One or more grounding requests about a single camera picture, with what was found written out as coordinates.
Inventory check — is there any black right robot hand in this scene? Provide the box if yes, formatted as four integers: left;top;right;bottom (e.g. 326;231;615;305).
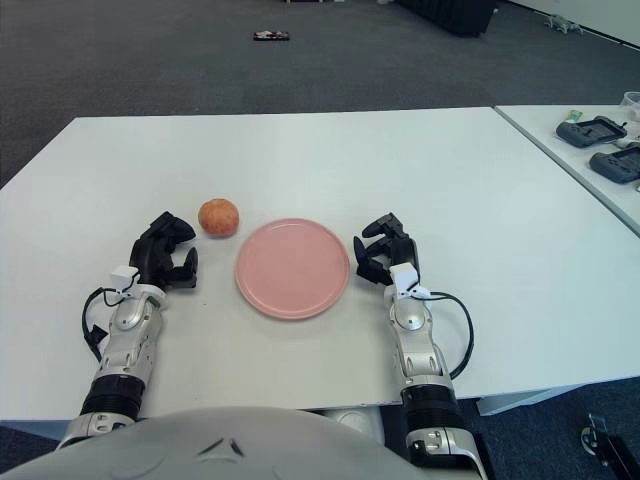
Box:
352;212;421;300

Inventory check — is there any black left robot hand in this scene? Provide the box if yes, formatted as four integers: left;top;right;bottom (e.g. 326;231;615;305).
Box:
110;211;200;294

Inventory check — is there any red-yellow apple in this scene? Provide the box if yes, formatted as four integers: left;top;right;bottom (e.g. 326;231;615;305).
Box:
198;198;240;239

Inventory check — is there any pink round plate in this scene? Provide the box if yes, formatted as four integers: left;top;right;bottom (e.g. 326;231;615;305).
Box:
235;217;351;321

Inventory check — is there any grey robot torso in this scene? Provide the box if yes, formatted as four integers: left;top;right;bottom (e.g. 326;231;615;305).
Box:
0;405;416;480

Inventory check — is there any grey handheld controller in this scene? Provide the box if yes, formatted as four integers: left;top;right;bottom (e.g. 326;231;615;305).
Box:
555;115;627;149
588;144;640;185

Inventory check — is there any black cabinet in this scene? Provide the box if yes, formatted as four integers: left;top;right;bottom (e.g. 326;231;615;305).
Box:
394;0;500;37

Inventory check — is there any small grey quadruped robot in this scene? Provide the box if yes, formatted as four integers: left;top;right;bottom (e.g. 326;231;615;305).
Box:
544;13;584;32

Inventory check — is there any black caster wheel stand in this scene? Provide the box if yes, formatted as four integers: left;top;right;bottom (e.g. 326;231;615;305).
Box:
579;412;640;480

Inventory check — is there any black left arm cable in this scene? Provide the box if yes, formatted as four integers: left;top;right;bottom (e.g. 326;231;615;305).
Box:
82;286;129;364

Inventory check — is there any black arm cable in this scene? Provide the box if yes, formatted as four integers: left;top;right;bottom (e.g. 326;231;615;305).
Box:
82;286;129;364
424;291;475;381

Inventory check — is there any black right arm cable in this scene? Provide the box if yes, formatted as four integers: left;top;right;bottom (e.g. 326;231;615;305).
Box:
424;291;475;381

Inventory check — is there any white table frame beam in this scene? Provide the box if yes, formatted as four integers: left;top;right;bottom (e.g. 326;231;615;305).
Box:
474;387;569;417

